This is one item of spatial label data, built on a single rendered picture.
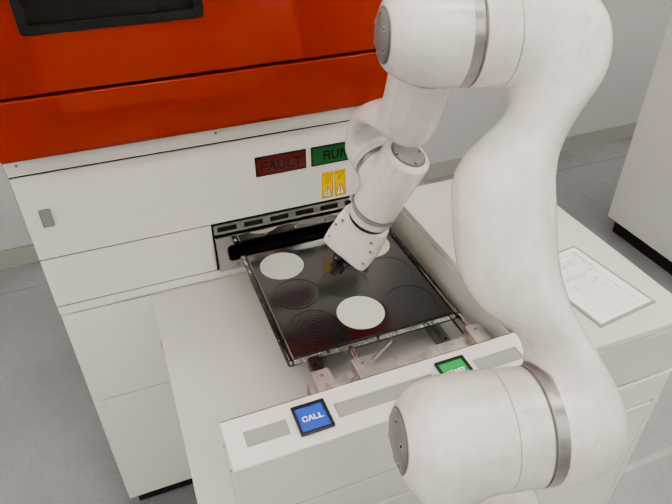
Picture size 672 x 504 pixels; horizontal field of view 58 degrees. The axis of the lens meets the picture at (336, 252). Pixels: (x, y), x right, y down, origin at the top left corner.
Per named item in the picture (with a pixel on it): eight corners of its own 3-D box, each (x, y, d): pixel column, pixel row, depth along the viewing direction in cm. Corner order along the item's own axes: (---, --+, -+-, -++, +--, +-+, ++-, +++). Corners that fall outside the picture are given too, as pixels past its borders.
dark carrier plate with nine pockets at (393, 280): (247, 257, 140) (247, 255, 139) (381, 227, 150) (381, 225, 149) (293, 359, 114) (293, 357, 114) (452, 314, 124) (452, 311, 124)
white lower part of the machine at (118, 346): (113, 357, 237) (54, 174, 188) (310, 305, 260) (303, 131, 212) (134, 515, 184) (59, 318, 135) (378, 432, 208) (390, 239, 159)
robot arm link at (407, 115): (355, 13, 83) (333, 157, 109) (414, 90, 77) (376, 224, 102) (410, 0, 86) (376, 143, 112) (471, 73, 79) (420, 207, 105)
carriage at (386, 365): (307, 394, 113) (306, 383, 111) (474, 342, 123) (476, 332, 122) (322, 426, 107) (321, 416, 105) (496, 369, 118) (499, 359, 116)
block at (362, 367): (350, 370, 114) (350, 359, 112) (367, 365, 115) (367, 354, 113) (367, 401, 108) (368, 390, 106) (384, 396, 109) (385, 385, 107)
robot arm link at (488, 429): (549, 567, 67) (617, 432, 53) (388, 592, 64) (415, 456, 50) (507, 473, 77) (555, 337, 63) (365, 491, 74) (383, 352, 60)
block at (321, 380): (310, 382, 111) (310, 371, 110) (327, 377, 112) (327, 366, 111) (326, 415, 105) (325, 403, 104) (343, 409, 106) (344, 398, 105)
